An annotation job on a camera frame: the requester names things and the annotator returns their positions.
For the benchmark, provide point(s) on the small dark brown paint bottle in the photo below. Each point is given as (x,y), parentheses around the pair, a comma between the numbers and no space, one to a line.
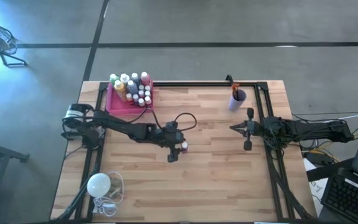
(147,88)

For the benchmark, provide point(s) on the black table clamp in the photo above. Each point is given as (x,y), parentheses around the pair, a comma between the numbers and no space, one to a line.
(229,78)

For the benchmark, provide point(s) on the black aluminium table frame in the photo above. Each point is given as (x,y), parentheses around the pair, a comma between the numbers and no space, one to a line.
(197,84)

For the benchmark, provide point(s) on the pink plastic bin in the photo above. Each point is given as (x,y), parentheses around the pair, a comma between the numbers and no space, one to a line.
(119,107)

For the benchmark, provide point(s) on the small purple paint bottle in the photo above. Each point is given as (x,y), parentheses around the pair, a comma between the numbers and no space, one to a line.
(135,98)

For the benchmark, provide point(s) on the black side desk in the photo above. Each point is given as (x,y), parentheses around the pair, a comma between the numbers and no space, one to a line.
(331,168)

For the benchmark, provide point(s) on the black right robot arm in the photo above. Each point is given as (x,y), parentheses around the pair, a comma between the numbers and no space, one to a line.
(315,129)

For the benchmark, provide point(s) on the lavender plastic cup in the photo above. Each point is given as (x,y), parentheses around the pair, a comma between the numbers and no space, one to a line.
(237,102)

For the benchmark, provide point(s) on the black power brick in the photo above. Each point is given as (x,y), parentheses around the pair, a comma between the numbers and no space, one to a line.
(318,158)

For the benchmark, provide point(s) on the small orange paint bottle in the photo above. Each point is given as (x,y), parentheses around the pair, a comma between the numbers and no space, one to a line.
(129,97)

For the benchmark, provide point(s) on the large green paint bottle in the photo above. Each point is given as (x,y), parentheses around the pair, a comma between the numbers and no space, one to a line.
(114,77)

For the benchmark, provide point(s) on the small grey paint bottle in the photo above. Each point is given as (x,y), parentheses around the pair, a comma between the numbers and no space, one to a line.
(141,87)

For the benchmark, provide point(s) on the white globe desk lamp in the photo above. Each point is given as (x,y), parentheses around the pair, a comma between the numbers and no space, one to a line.
(98,185)

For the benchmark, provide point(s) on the large yellow paint bottle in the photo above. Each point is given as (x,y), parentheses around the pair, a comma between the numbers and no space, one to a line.
(120,90)

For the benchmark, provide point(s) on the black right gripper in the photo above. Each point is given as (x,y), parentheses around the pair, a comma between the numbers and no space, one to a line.
(264,127)

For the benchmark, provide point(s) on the white paper sheet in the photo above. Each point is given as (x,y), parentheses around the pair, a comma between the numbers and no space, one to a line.
(317,186)

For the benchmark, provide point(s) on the large purple paint bottle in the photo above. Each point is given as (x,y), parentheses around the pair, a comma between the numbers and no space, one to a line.
(132,87)

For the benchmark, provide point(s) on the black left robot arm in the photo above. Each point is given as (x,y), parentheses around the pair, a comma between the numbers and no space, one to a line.
(113,126)

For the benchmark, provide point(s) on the black computer keyboard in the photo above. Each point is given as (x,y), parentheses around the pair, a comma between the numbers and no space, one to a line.
(348,196)

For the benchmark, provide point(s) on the large red paint bottle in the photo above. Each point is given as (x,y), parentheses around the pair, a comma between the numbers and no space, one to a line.
(145,78)

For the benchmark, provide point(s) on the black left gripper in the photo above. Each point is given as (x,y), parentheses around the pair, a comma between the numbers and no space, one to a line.
(169,137)

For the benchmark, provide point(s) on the small magenta paint bottle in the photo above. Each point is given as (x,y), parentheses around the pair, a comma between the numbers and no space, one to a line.
(184,147)

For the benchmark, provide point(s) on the small pink paint bottle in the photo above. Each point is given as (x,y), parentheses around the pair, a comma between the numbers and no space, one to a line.
(147,100)

